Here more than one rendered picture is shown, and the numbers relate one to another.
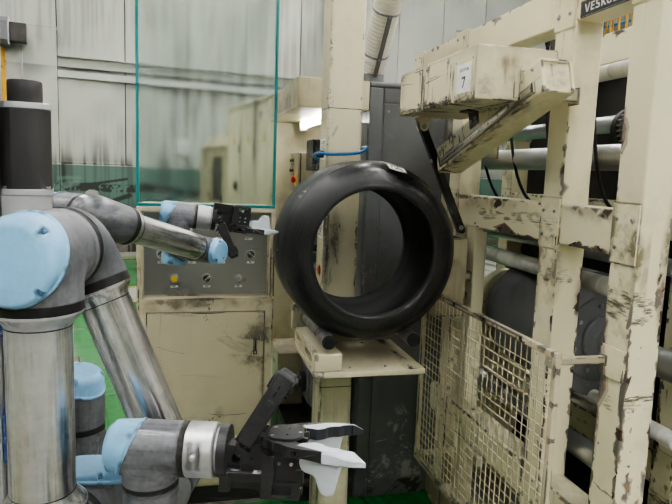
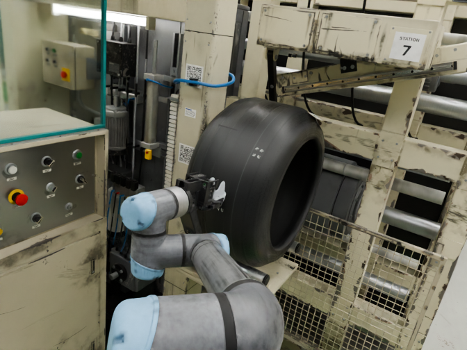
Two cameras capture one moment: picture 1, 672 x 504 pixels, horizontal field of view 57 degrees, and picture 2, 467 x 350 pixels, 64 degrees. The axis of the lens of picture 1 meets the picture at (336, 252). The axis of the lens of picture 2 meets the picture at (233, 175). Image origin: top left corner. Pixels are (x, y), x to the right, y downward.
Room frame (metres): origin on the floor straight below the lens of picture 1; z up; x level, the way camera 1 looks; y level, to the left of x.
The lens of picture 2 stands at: (1.25, 0.89, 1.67)
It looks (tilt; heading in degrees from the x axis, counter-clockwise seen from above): 21 degrees down; 314
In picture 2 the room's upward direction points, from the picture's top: 8 degrees clockwise
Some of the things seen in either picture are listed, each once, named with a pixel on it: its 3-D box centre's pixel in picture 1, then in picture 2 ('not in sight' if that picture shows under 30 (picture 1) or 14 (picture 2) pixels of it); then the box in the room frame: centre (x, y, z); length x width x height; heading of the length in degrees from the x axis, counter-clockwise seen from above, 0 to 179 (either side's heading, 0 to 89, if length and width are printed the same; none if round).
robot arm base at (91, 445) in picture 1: (79, 442); not in sight; (1.40, 0.59, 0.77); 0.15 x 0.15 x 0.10
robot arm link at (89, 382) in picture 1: (76, 394); not in sight; (1.40, 0.60, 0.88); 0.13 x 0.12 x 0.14; 61
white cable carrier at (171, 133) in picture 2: not in sight; (174, 154); (2.39, 0.05, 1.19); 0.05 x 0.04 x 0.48; 104
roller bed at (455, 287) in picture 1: (437, 273); not in sight; (2.38, -0.40, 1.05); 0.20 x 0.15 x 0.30; 14
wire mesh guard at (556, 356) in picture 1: (470, 417); (314, 282); (1.93, -0.46, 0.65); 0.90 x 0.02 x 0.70; 14
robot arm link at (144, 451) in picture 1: (149, 449); not in sight; (0.81, 0.25, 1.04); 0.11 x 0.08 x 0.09; 88
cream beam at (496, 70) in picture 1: (467, 88); (345, 37); (2.02, -0.40, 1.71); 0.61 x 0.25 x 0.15; 14
